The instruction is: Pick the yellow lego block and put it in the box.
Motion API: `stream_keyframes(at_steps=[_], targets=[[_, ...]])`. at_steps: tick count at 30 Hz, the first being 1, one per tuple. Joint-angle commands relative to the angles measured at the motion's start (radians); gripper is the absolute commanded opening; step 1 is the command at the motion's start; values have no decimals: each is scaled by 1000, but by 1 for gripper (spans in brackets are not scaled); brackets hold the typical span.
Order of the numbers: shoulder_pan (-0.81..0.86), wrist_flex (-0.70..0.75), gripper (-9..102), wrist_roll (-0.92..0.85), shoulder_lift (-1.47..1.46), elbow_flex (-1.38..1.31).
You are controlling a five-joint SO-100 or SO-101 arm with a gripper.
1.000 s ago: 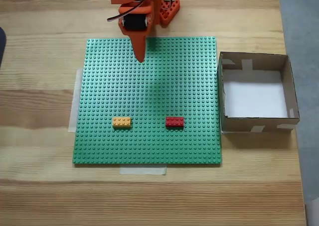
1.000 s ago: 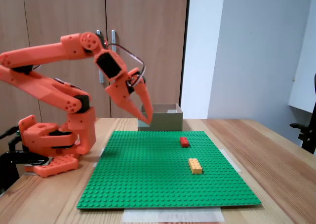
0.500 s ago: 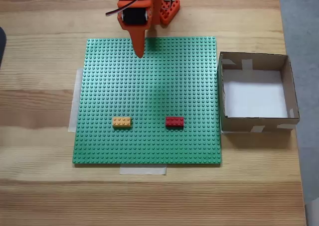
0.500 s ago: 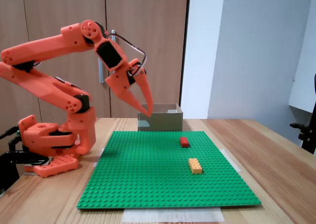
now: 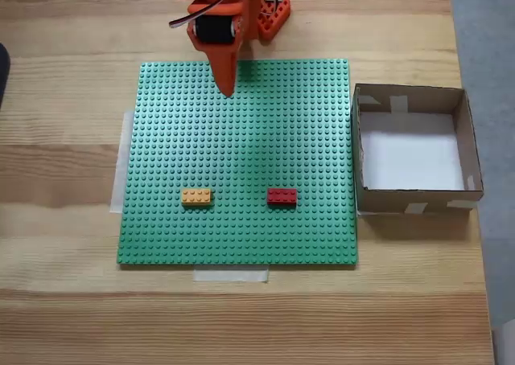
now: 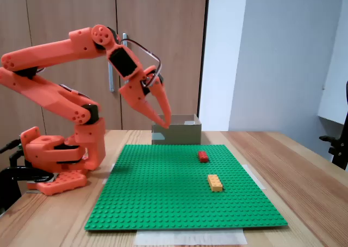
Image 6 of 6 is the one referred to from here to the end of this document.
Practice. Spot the masking tape strip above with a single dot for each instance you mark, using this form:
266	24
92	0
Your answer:
257	179
112	168
190	237

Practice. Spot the green lego baseplate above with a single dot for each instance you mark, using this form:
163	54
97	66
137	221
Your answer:
168	192

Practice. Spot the open cardboard box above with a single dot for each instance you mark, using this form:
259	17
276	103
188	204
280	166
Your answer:
182	135

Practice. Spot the black stand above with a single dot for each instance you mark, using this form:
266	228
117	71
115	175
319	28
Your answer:
338	149

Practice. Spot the red lego block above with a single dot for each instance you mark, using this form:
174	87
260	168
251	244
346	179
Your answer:
203	156

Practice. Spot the black table clamp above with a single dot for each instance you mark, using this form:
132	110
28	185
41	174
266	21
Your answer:
11	181

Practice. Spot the wooden cabinet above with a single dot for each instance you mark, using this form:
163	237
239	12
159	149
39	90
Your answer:
168	18

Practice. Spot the yellow lego block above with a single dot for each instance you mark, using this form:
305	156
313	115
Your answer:
215	183

